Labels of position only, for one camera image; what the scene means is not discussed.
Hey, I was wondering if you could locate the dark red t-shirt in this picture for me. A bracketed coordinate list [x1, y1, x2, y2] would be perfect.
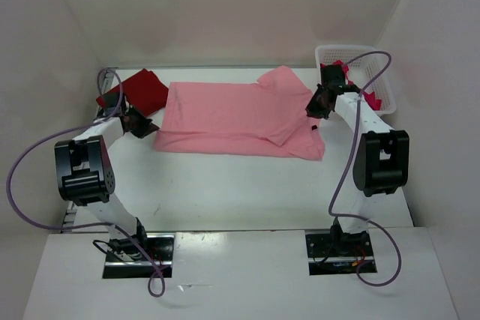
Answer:
[96, 68, 169, 117]

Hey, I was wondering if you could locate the pink t-shirt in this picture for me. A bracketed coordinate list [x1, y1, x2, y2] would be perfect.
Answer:
[153, 66, 325, 161]

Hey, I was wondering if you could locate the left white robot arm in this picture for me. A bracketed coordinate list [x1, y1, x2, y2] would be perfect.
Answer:
[54, 92, 158, 261]

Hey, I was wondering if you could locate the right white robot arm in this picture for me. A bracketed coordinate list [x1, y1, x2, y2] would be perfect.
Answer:
[306, 61, 410, 256]

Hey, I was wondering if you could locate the white plastic basket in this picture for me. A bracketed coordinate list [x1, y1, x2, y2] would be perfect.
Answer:
[314, 44, 396, 116]

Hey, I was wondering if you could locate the magenta t-shirt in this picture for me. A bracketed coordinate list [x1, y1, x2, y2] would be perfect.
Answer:
[332, 60, 382, 111]

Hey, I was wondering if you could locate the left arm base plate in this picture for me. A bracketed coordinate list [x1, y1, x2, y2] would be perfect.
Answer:
[92, 233, 175, 280]

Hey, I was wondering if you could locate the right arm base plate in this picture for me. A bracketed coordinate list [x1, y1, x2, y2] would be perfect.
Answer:
[304, 230, 377, 276]

